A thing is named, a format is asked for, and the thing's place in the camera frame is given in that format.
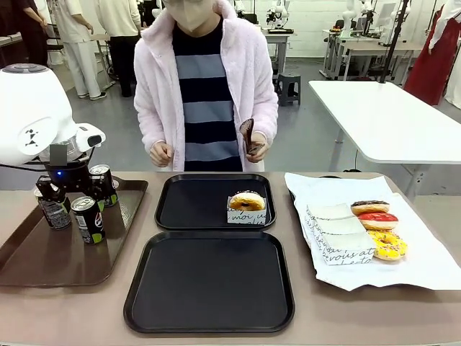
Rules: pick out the background workbench with robots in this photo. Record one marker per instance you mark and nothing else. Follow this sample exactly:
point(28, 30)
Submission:
point(363, 47)

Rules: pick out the person's left hand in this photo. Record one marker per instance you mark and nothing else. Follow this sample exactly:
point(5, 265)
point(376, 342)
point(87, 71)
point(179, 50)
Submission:
point(260, 144)

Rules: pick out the black Pepsi can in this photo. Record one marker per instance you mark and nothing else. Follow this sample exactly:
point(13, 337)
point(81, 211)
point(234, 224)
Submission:
point(108, 187)
point(88, 223)
point(116, 184)
point(54, 216)

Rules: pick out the bystander in dark clothes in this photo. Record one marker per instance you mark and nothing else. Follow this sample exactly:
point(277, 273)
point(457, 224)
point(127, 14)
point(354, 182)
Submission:
point(25, 32)

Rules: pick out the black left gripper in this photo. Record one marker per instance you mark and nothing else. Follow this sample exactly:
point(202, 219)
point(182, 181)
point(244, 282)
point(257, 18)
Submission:
point(72, 178)

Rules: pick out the person in pink fleece jacket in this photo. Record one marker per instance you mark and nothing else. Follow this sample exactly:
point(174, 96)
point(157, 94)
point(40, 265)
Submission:
point(205, 90)

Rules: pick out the bystander in black trousers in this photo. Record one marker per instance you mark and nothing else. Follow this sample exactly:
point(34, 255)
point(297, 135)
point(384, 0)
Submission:
point(120, 43)

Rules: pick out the red frosted donut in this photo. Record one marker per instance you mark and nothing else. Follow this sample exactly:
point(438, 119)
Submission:
point(378, 220)

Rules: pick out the bystander in white clothes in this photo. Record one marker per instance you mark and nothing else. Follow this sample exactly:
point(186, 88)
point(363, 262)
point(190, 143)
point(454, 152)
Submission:
point(81, 47)

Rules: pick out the person's right forearm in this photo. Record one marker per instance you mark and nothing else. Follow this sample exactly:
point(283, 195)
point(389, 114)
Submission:
point(147, 115)

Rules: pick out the brown plastic tray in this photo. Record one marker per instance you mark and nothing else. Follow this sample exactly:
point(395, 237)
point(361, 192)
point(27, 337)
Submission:
point(54, 259)

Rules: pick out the glazed plain donut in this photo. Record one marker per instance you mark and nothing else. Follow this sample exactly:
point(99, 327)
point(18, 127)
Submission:
point(237, 202)

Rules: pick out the background table with robot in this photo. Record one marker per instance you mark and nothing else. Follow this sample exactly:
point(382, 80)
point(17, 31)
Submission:
point(277, 36)

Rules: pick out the white paper sheet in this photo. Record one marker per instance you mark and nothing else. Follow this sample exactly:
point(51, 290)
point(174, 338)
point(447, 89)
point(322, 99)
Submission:
point(425, 259)

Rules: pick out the person's right hand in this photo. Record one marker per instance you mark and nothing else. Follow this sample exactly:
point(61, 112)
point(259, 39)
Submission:
point(160, 154)

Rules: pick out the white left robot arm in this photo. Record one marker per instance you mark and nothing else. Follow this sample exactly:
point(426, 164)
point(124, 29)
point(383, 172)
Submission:
point(32, 108)

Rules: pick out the white table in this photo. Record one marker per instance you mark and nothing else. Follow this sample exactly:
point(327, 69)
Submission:
point(389, 119)

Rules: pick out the grey plastic stool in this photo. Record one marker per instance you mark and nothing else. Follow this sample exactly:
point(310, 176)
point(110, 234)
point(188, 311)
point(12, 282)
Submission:
point(289, 86)

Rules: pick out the white printed paper donut box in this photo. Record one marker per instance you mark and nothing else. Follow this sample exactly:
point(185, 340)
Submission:
point(329, 212)
point(246, 217)
point(338, 226)
point(345, 248)

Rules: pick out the chocolate frosted donut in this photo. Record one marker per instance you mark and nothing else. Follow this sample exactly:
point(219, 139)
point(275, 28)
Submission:
point(371, 207)

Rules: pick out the black plastic serving tray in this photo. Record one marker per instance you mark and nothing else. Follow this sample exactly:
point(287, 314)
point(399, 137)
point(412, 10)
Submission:
point(194, 202)
point(209, 281)

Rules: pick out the beige face mask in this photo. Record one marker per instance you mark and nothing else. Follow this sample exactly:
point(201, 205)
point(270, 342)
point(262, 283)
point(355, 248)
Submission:
point(189, 14)

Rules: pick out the yellow sprinkled donut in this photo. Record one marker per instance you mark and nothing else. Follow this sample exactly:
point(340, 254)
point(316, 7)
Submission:
point(390, 248)

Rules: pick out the person's left forearm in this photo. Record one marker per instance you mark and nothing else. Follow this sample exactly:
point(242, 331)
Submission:
point(264, 111)

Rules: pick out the black camera pole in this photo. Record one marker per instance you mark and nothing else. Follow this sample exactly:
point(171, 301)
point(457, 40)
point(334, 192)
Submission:
point(394, 39)

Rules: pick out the metal serving tongs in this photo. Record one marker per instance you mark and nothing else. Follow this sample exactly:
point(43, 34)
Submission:
point(248, 131)

